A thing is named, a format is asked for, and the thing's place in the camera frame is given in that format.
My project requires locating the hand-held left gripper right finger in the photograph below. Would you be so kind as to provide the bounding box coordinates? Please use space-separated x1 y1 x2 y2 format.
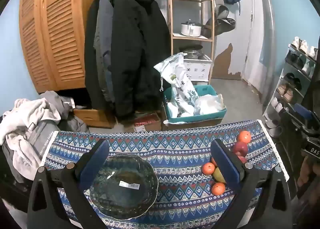
211 139 292 229

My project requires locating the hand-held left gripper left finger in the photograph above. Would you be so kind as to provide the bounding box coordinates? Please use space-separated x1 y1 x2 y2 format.
27 139 110 229

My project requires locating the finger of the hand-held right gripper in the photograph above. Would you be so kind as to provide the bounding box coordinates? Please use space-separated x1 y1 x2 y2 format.
280 112 310 143
294 104 320 132

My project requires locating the orange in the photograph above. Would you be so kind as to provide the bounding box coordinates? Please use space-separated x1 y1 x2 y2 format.
202 162 215 175
237 130 252 144
211 182 226 196

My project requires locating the dark glass bowl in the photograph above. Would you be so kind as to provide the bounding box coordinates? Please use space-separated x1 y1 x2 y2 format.
89 154 159 220

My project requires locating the person's right hand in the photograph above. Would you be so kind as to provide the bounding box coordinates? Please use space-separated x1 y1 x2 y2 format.
298 156 315 187

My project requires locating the dark grey jacket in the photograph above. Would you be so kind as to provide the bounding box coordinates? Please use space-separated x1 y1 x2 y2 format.
60 114 89 133

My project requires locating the teal plastic bin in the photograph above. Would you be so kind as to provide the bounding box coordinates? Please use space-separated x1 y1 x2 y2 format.
164 85 227 123

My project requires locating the blue patterned tablecloth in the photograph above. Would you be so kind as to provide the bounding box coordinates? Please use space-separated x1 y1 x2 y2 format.
40 119 290 229

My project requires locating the clear plastic bag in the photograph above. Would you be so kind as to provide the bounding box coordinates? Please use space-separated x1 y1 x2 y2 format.
194 94 224 116

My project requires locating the cardboard box with red packets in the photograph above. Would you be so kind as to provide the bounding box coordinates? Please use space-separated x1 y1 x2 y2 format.
116 112 162 132

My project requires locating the shoe rack with shoes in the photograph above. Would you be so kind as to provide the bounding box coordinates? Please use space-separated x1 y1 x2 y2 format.
265 36 319 137

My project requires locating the grey garment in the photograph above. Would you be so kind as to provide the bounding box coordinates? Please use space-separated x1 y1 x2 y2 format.
40 90 75 120

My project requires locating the dark cloth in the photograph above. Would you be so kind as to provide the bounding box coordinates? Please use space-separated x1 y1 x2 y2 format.
0 139 34 196

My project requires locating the white rice bag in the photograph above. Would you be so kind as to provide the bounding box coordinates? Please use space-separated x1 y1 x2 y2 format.
154 53 199 117

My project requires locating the white door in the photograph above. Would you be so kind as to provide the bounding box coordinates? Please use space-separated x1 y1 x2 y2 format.
240 0 275 95

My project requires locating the white patterned basket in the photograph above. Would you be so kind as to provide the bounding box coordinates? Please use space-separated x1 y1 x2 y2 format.
184 54 212 82

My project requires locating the black hanging bag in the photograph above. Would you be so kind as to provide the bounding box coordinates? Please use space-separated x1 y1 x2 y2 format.
204 17 236 38

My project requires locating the steel pot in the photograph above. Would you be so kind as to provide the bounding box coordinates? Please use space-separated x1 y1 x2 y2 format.
179 45 203 59

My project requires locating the black hooded coat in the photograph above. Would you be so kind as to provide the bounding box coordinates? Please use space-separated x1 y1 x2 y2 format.
111 0 172 122

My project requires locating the dark pot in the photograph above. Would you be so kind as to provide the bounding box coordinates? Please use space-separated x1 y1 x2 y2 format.
201 25 213 39

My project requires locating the grey hanging bag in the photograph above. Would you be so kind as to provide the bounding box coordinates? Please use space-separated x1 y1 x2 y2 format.
214 5 229 20

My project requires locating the wooden louvered wardrobe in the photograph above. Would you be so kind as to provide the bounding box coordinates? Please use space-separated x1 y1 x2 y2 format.
19 0 100 93

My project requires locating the white pot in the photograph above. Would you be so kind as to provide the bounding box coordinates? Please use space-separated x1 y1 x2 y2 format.
180 21 202 37

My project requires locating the wooden shelf rack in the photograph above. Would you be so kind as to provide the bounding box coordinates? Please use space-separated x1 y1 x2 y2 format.
168 0 215 85

